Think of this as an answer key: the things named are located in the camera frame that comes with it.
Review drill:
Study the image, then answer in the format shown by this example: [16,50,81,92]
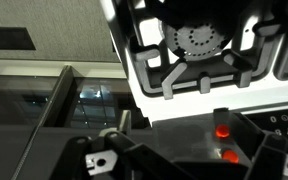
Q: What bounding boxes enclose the dark control display panel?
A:
[246,108,288,155]

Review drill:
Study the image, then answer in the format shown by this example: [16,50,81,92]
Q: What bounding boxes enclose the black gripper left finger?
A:
[58,130,198,180]

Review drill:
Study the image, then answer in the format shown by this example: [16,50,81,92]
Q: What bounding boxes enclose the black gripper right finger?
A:
[243,133,288,180]

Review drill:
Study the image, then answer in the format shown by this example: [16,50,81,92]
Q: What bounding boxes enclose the small red round button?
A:
[221,149,240,165]
[215,123,231,139]

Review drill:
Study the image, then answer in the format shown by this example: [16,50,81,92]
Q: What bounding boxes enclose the dark window frame post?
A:
[42,64,82,128]

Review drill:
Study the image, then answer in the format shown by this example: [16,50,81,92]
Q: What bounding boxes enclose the black burner grate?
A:
[126,0,286,101]

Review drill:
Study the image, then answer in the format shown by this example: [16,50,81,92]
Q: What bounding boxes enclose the grey toy stove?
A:
[100,0,288,169]

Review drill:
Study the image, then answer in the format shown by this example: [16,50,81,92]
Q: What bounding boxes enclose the grey perforated burner cap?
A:
[161,20,232,62]

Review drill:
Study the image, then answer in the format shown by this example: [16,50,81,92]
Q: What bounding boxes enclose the thin grey cable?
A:
[10,66,69,180]

